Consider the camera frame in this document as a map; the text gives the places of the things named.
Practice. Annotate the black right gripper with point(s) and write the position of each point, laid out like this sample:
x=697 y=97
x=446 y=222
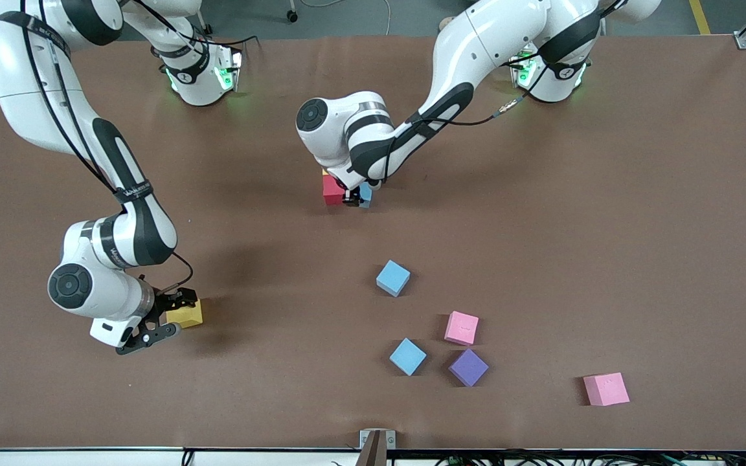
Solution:
x=168 y=303

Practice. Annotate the light blue foam block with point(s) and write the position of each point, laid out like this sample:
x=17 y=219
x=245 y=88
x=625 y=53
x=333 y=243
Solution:
x=407 y=356
x=366 y=194
x=393 y=277

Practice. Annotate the red foam block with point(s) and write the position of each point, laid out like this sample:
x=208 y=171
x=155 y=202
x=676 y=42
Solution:
x=332 y=191

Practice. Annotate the pink foam block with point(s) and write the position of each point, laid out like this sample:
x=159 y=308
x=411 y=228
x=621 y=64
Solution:
x=462 y=328
x=606 y=389

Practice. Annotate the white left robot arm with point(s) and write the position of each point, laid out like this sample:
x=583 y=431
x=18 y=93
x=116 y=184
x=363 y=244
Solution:
x=347 y=123

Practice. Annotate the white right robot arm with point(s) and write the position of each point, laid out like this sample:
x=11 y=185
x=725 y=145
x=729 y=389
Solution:
x=114 y=294

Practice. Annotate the black chair caster wheel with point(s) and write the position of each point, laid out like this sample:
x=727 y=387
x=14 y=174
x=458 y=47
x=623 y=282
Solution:
x=293 y=15

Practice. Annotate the brown table cover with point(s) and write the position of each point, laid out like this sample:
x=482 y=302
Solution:
x=541 y=226

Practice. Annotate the foot in beige sandal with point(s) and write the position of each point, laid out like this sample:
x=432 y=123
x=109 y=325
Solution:
x=444 y=26

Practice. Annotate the purple foam block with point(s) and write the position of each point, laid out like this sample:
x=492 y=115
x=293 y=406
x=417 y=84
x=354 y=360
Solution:
x=468 y=367

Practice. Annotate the grey metal camera bracket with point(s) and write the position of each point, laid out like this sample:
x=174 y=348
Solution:
x=376 y=446

